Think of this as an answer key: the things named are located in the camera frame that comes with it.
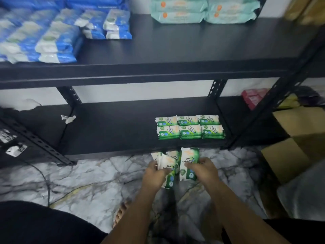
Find person's right hand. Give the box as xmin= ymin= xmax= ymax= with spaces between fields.
xmin=184 ymin=157 xmax=220 ymax=188

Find person's left hand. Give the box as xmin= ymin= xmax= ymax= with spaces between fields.
xmin=142 ymin=160 xmax=172 ymax=192

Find person's left forearm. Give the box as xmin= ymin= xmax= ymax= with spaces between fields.
xmin=101 ymin=185 xmax=165 ymax=244

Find person's right forearm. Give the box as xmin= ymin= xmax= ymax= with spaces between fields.
xmin=202 ymin=181 xmax=290 ymax=244

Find row of green wipes packets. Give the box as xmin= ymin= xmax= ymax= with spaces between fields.
xmin=155 ymin=114 xmax=226 ymax=140

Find person's left foot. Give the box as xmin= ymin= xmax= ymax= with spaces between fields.
xmin=113 ymin=200 xmax=133 ymax=228

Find red packet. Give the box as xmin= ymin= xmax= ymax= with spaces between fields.
xmin=241 ymin=88 xmax=270 ymax=110

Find brown cardboard box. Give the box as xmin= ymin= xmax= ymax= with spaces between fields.
xmin=272 ymin=106 xmax=325 ymax=138
xmin=261 ymin=135 xmax=325 ymax=184

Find crumpled white paper scrap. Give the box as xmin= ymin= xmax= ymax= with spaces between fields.
xmin=61 ymin=114 xmax=77 ymax=124

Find black metal shelf rack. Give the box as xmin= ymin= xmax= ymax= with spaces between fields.
xmin=0 ymin=13 xmax=325 ymax=167

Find grey plastic bag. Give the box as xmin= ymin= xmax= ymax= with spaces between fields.
xmin=276 ymin=160 xmax=325 ymax=222

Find yellow packet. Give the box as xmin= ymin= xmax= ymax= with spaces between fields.
xmin=278 ymin=93 xmax=300 ymax=110

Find dark plastic bag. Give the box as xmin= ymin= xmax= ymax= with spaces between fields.
xmin=292 ymin=85 xmax=325 ymax=107

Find person's black shorts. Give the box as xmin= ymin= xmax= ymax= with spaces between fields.
xmin=0 ymin=200 xmax=325 ymax=244

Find white sticker label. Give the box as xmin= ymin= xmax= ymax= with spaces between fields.
xmin=6 ymin=143 xmax=28 ymax=158
xmin=0 ymin=129 xmax=18 ymax=144

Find white plastic wrap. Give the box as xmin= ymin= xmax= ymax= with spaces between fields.
xmin=14 ymin=98 xmax=42 ymax=111

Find stack of mint tissue packets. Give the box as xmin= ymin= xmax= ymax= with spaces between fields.
xmin=150 ymin=0 xmax=261 ymax=25

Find pile of blue white packets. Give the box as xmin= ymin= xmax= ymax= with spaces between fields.
xmin=0 ymin=0 xmax=133 ymax=64

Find yellow cartons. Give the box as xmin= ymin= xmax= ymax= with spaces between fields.
xmin=284 ymin=0 xmax=325 ymax=26

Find black cable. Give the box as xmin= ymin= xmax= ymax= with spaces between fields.
xmin=24 ymin=160 xmax=51 ymax=208

